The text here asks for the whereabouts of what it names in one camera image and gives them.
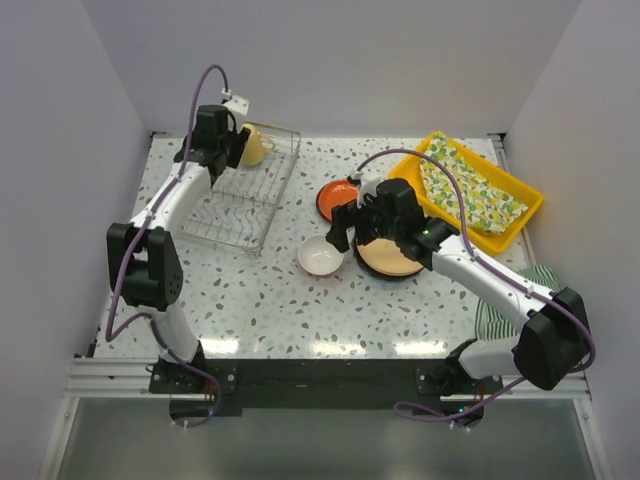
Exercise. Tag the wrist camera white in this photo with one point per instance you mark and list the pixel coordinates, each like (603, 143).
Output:
(366, 183)
(238, 105)

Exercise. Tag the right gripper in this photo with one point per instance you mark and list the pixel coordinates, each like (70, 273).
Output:
(344, 217)

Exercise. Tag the yellow ceramic mug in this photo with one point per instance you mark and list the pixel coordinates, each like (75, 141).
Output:
(257, 146)

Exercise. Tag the orange ceramic bowl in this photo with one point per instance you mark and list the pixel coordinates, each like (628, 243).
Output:
(318, 257)

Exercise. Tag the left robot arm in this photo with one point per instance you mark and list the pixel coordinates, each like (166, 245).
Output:
(145, 270)

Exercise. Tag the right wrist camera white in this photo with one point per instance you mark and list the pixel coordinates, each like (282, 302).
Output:
(366, 183)

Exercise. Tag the green striped cloth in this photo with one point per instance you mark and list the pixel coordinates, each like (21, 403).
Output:
(491, 325)

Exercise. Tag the lemon print cloth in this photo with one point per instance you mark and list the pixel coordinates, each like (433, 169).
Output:
(488, 209)

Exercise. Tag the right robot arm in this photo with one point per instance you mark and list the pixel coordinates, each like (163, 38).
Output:
(553, 337)

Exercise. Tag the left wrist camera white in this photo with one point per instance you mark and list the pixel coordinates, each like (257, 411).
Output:
(238, 105)

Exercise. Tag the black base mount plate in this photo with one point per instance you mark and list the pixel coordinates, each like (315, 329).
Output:
(342, 384)

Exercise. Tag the teal embossed plate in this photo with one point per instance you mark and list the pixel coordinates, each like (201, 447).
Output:
(387, 277)

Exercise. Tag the dark brown beige plate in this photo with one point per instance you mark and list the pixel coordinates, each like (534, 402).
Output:
(370, 272)

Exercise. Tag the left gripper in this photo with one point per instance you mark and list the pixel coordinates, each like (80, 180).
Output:
(238, 138)

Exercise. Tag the yellow plate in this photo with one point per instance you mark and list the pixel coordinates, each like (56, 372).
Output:
(385, 257)

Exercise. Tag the chrome wire dish rack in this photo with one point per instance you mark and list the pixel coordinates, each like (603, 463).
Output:
(237, 212)

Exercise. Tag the orange plate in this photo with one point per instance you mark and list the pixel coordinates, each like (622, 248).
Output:
(335, 197)

